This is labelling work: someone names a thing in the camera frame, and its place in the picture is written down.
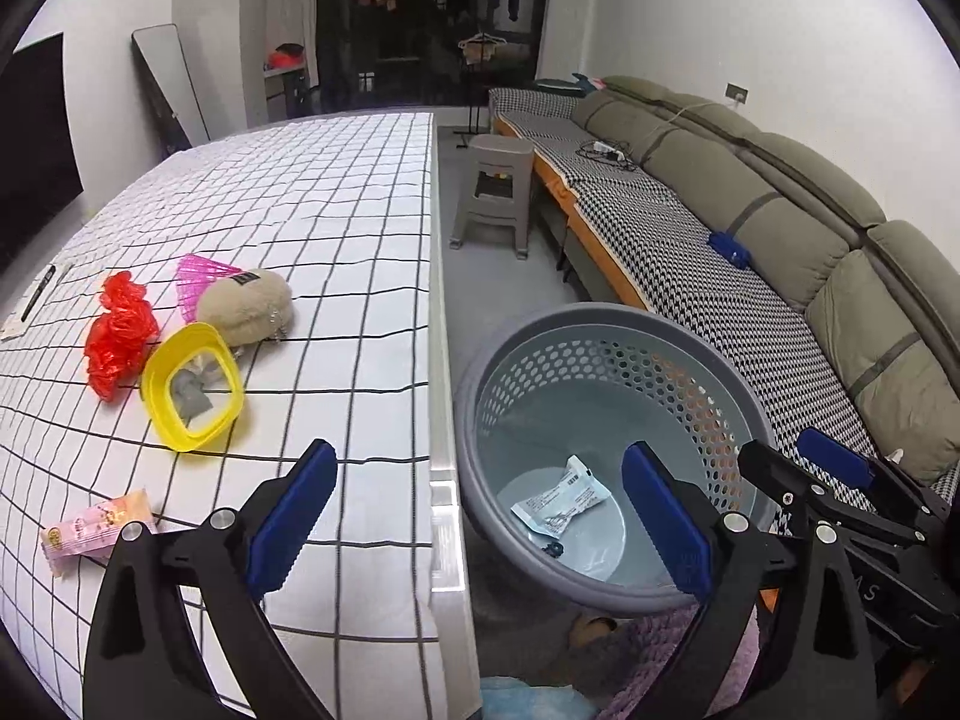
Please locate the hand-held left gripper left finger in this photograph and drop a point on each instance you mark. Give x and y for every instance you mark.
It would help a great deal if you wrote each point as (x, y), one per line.
(292, 525)

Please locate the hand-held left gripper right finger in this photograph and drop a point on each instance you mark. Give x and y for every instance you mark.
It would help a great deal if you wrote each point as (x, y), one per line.
(664, 525)

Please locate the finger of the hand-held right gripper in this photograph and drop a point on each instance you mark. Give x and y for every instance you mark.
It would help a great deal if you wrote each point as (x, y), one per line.
(836, 457)
(772, 469)

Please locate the grey perforated waste basket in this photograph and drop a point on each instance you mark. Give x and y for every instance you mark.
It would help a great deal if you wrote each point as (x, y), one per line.
(525, 420)

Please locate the pink snack packet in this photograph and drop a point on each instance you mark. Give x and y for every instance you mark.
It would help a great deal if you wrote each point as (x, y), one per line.
(90, 529)

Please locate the beige plush pouch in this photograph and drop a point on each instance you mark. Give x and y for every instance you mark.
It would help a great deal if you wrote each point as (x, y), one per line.
(247, 304)

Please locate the white printed plastic packet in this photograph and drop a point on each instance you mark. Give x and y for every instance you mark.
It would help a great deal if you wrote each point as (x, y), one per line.
(562, 499)

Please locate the small dark scrap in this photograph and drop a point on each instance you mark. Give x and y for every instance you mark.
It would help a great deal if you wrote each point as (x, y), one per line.
(552, 547)

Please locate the brown slipper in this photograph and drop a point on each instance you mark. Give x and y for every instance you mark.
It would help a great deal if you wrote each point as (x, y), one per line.
(592, 630)

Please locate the purple rug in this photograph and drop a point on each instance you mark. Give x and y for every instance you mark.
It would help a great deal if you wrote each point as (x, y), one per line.
(667, 660)

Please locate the crumpled clear wrapper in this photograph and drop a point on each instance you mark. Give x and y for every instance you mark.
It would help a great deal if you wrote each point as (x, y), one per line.
(191, 394)

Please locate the white table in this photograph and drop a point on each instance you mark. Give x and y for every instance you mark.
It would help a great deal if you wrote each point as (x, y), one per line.
(444, 390)

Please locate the light blue cloth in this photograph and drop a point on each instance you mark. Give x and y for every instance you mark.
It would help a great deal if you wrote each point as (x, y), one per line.
(532, 701)

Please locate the small blue object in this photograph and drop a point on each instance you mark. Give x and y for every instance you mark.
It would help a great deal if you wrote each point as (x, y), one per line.
(727, 247)

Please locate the grey-green sofa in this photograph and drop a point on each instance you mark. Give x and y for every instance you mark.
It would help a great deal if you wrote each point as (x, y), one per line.
(675, 255)

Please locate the red crumpled plastic bag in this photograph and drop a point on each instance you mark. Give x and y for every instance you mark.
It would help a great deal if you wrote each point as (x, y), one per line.
(116, 337)

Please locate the pink plastic shuttlecock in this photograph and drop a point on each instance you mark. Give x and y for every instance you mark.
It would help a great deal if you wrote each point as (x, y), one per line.
(196, 281)

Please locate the olive green sofa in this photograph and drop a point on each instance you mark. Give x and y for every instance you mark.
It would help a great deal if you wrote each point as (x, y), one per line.
(787, 187)

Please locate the table with striped cloth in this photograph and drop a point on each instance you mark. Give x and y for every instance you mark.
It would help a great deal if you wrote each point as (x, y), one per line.
(337, 240)

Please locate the white paper sheet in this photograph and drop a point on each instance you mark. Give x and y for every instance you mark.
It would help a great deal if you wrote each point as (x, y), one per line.
(11, 326)

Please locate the black pen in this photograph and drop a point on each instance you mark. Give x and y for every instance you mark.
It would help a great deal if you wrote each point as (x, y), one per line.
(37, 292)

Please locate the grey plastic stool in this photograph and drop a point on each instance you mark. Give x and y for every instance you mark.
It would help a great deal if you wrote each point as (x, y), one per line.
(499, 154)

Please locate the blue plush toy shark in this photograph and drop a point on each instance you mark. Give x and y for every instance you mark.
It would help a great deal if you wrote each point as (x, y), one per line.
(587, 84)

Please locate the grey side desk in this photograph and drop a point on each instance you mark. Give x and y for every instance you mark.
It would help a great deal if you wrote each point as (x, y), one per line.
(289, 90)

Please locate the black television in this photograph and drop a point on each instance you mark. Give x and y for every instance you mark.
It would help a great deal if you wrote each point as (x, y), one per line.
(37, 150)

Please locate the leaning mirror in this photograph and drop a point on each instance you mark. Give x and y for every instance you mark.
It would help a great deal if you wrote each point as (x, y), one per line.
(169, 82)

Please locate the hanger with beige cloth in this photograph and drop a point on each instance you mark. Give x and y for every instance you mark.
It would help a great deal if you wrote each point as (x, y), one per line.
(480, 49)

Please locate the wall socket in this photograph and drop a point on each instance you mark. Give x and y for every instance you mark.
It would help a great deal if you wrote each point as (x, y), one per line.
(738, 93)

